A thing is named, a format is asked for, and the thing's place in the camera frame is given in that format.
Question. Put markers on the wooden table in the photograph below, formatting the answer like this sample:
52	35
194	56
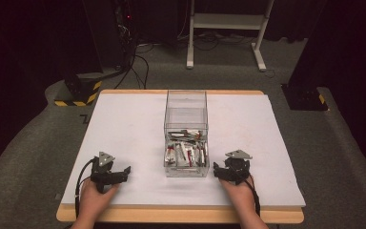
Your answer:
178	215

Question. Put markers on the batteries inside box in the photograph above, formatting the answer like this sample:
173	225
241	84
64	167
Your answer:
186	152

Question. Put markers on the person's left hand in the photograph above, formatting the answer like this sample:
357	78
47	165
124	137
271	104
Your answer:
95	198

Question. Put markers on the white metal stand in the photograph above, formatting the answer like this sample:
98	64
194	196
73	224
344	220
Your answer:
227	21

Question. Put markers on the white foam mat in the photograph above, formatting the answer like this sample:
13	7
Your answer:
133	133

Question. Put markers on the person's right hand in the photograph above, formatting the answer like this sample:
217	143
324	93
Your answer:
238	194

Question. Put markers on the clear plastic drawer case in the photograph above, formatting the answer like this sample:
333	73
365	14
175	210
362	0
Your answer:
187	106

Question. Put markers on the clear plastic drawer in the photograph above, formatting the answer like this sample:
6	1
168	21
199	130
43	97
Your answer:
187	171

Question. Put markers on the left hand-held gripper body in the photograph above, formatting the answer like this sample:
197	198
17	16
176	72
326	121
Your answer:
103	171

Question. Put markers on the black yellow striped stand base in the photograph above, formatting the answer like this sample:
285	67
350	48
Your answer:
79	92

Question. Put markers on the dark equipment rack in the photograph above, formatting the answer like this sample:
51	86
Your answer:
124	31

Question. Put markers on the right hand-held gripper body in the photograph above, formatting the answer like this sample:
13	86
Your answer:
238	167

